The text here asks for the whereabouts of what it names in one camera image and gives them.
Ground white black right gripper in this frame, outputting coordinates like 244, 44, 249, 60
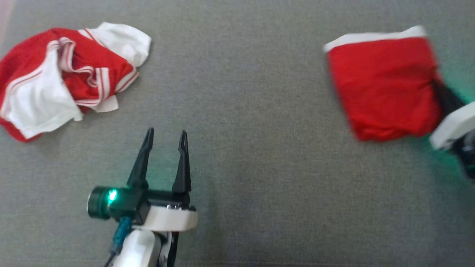
430, 79, 475, 150

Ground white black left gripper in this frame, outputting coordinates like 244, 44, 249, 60
127, 128, 199, 233

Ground red shorts white waistband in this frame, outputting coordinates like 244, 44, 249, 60
322, 25, 444, 142

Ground red white striped shorts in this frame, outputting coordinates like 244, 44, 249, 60
0, 22, 152, 143

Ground grey fabric sofa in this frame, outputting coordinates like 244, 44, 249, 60
0, 0, 475, 267

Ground black cable teal connector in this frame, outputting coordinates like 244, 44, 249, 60
103, 217, 133, 267

